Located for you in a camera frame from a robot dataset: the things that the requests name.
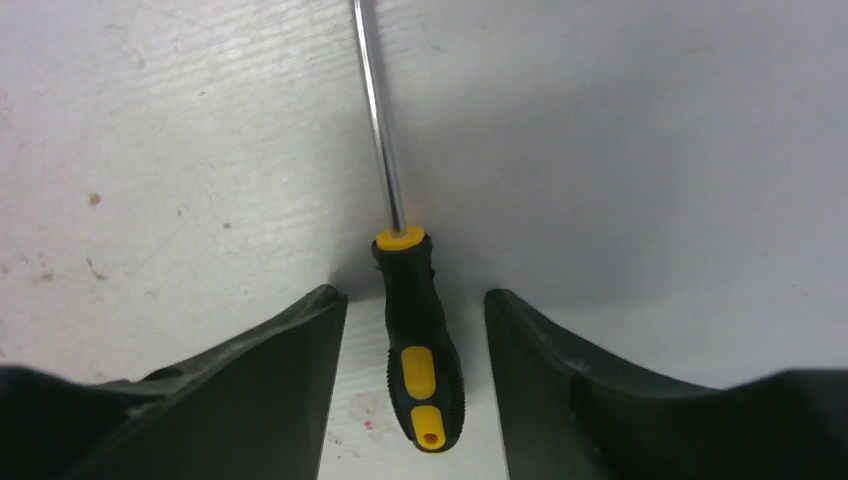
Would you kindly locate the black and yellow screwdriver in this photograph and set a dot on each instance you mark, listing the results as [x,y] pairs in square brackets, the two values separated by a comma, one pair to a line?
[424,377]

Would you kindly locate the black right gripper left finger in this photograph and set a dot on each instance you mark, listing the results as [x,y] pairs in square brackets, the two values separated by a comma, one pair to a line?
[253,407]

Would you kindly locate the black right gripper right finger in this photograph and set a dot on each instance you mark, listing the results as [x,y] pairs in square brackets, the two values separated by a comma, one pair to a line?
[570,409]

